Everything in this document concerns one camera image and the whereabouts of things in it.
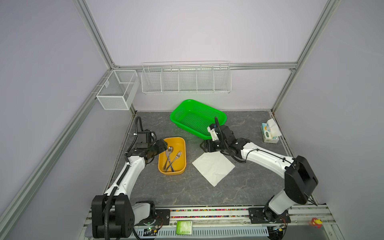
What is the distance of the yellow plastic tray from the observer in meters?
0.88

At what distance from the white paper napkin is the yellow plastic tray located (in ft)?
0.30

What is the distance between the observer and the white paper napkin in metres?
0.88
